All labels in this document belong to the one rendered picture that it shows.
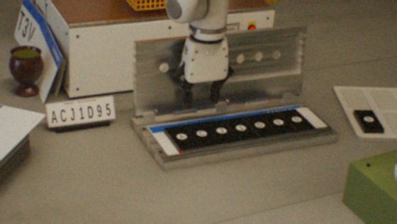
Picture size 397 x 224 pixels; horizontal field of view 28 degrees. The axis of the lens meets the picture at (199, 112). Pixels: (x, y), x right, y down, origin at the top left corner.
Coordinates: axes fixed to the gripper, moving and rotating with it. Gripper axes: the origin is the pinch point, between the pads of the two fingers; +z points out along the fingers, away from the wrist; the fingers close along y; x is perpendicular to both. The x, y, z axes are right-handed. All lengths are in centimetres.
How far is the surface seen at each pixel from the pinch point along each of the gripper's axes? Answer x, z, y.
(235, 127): -7.1, 5.1, 6.0
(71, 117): 8.4, 5.6, -28.4
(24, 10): 61, 0, -27
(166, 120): 1.9, 6.2, -7.6
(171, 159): -14.7, 6.0, -13.1
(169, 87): 4.5, -1.1, -6.3
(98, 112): 8.5, 5.3, -21.9
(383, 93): 2, 7, 54
